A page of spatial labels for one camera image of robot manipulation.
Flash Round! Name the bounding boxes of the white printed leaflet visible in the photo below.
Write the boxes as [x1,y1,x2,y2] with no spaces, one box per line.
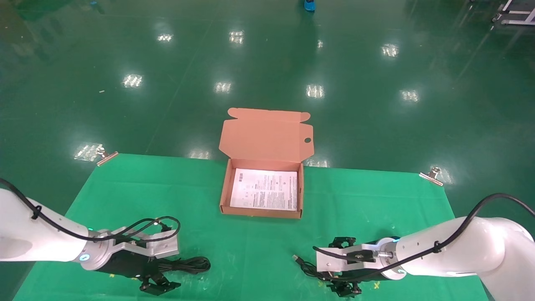
[230,168,298,211]

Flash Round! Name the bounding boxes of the green table cloth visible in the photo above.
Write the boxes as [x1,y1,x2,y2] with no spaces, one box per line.
[13,153,489,301]

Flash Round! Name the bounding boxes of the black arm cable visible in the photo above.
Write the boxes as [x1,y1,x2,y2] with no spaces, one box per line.
[313,193,535,281]
[0,178,181,244]

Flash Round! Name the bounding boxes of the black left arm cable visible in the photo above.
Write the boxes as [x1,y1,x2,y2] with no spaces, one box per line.
[0,178,181,244]

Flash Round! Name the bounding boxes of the black USB cable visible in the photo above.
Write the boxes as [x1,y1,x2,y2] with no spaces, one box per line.
[292,254,333,281]

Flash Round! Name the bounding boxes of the metal cloth clip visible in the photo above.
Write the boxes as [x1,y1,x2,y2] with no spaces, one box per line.
[419,166,443,186]
[97,146,119,166]

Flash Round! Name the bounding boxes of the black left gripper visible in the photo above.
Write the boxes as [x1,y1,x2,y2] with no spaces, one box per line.
[95,250,182,296]

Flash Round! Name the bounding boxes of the brown cardboard box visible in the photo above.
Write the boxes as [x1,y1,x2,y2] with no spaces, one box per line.
[219,107,314,220]

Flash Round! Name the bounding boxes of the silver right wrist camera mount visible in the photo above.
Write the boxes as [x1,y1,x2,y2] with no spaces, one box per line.
[316,239,397,273]

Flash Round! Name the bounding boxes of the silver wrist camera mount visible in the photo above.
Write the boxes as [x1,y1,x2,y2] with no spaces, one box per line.
[90,226,180,260]
[316,239,397,273]

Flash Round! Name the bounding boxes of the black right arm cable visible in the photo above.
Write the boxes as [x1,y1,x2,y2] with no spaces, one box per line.
[313,193,535,281]

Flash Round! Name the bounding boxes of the white table frame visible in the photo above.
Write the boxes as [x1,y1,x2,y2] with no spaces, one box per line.
[492,0,535,26]

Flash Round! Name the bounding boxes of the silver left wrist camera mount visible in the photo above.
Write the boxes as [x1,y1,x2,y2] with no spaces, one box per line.
[90,226,180,260]

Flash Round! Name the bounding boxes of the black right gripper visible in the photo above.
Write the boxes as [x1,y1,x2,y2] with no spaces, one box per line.
[325,237,389,298]

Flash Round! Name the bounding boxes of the black data cable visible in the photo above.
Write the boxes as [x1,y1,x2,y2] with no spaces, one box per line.
[157,256,211,275]

